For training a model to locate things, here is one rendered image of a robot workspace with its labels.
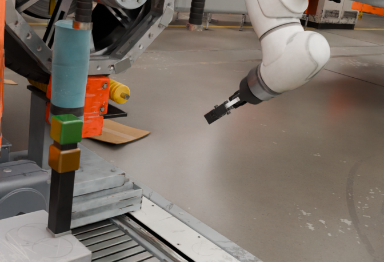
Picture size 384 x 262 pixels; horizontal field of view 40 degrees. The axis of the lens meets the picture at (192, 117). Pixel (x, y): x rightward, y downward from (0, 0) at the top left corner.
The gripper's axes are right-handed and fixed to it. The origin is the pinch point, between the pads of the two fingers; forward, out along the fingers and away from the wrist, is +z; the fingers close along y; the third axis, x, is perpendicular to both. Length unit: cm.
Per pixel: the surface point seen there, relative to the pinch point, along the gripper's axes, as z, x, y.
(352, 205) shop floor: 48, -63, 81
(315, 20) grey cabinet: 432, 63, 669
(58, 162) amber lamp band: -30, 5, -60
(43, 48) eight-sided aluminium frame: 8.0, 36.9, -30.5
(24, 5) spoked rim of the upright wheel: 10, 50, -28
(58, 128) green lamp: -33, 10, -58
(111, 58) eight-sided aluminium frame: 15.6, 29.7, -9.1
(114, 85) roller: 21.1, 23.2, -9.3
